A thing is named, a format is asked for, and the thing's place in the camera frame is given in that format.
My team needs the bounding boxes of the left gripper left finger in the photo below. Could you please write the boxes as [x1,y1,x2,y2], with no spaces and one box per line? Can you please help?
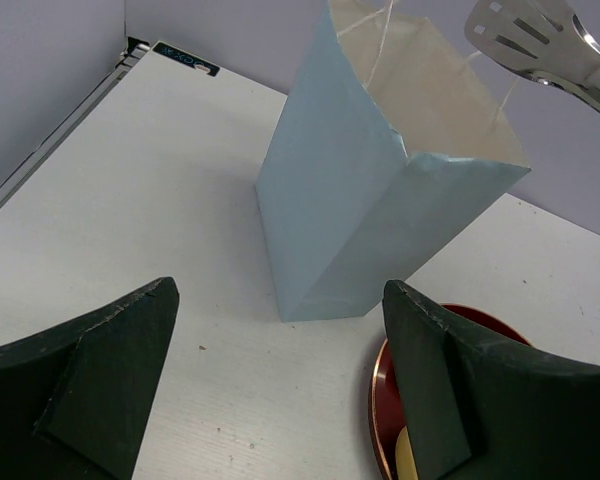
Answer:
[0,277,180,479]

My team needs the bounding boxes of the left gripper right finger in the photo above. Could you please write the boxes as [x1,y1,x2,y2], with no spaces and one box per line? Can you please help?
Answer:
[382,280,600,479]

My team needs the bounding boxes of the metal serving tongs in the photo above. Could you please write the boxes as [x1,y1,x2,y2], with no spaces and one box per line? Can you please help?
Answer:
[464,0,600,114]

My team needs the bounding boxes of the light blue paper bag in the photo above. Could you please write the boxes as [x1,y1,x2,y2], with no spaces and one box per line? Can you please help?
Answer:
[256,1,530,322]

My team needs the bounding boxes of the dark red round plate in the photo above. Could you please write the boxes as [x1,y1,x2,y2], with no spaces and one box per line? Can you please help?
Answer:
[368,304,531,479]

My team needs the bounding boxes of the small glazed donut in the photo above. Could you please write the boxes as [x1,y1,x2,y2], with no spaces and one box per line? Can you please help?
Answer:
[395,427,419,480]

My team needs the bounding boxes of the left blue table label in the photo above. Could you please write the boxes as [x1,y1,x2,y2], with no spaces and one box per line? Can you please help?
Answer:
[153,41,220,77]

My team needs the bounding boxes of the aluminium frame rail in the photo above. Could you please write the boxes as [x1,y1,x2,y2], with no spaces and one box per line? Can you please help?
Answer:
[0,35,152,229]

